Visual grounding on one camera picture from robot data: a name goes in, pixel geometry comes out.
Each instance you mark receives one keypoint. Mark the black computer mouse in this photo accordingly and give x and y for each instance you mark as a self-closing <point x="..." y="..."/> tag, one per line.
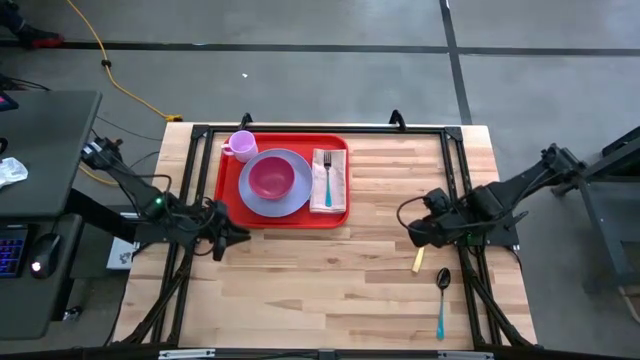
<point x="45" y="252"/>

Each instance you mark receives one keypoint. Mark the black metal stand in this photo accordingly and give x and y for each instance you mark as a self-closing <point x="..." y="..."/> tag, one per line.
<point x="615" y="200"/>

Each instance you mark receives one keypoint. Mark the black aluminium table frame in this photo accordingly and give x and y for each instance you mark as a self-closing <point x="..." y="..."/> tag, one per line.
<point x="325" y="129"/>

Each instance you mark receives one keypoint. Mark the device with pink screen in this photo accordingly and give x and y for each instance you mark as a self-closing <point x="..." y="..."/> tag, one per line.
<point x="6" y="102"/>

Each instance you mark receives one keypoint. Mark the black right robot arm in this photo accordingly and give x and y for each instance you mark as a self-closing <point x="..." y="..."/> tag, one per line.
<point x="520" y="187"/>

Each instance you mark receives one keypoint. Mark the lavender plastic plate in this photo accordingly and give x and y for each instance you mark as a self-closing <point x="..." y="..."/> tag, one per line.
<point x="300" y="200"/>

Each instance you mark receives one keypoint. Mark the red plastic tray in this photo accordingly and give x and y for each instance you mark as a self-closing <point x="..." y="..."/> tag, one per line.
<point x="227" y="215"/>

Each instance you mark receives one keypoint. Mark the person's foot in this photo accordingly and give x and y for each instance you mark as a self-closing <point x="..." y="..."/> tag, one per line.
<point x="42" y="39"/>

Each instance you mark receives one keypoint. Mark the magenta plastic bowl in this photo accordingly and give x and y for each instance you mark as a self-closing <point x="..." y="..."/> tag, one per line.
<point x="272" y="178"/>

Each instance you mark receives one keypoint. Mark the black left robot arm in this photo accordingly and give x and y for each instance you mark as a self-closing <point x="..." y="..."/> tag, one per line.
<point x="130" y="182"/>

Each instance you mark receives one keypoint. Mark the backlit computer keyboard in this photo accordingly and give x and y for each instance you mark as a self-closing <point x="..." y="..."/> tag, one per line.
<point x="11" y="252"/>

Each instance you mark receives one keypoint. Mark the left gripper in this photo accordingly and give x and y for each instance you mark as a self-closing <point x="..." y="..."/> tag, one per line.
<point x="217" y="220"/>

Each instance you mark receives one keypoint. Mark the silver aluminium bracket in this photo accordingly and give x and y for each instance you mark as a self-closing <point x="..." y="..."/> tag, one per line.
<point x="465" y="355"/>
<point x="185" y="354"/>

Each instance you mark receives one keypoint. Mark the desk caster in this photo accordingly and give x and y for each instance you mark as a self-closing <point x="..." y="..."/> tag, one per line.
<point x="72" y="313"/>

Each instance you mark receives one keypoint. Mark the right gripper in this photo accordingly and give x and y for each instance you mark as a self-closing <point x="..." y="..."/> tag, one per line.
<point x="457" y="217"/>

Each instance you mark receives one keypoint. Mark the white printed box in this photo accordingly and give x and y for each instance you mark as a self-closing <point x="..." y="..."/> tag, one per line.
<point x="120" y="255"/>

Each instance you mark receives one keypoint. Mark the beige cloth napkin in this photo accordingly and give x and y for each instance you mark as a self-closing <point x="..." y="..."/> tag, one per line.
<point x="340" y="190"/>

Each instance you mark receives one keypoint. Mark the black desk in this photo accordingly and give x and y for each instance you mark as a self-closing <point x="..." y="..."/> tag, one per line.
<point x="45" y="135"/>

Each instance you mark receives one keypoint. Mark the black table-level camera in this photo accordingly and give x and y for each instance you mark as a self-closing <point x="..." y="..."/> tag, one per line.
<point x="326" y="355"/>

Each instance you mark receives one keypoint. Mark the black frame clamp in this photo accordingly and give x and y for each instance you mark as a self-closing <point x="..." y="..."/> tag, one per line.
<point x="245" y="120"/>
<point x="397" y="120"/>

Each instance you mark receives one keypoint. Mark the white crumpled tissue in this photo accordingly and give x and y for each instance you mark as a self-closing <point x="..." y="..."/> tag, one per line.
<point x="11" y="170"/>

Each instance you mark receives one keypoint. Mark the pink plastic mug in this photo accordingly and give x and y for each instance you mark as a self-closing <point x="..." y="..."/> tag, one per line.
<point x="245" y="146"/>

